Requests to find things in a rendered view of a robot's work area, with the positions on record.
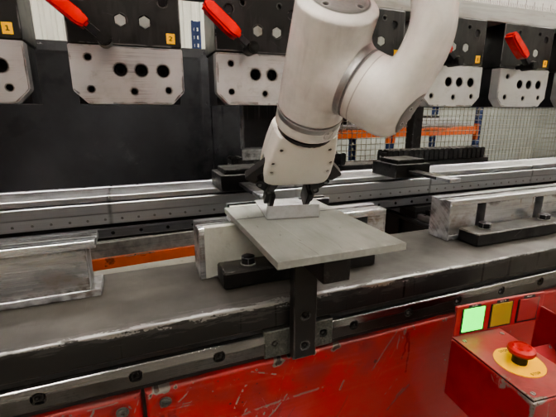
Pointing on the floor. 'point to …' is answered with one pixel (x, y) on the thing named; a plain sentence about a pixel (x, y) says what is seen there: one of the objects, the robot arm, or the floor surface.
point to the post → (414, 129)
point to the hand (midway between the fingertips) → (288, 196)
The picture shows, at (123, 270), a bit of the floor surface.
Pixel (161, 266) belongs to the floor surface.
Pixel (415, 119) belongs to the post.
